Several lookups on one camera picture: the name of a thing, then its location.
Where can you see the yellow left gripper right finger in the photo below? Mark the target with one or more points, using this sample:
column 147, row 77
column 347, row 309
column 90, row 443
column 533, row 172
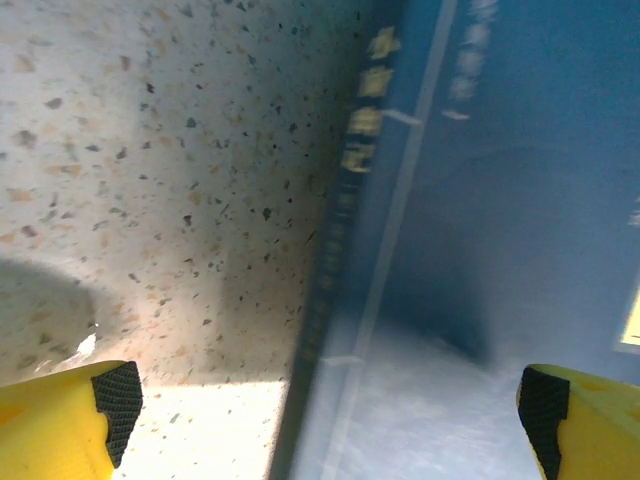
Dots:
column 590, row 430

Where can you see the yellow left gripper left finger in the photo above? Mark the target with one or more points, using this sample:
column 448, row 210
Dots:
column 55, row 430

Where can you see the thin blue book yellow label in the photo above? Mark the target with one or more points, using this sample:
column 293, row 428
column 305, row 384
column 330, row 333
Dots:
column 500, row 200

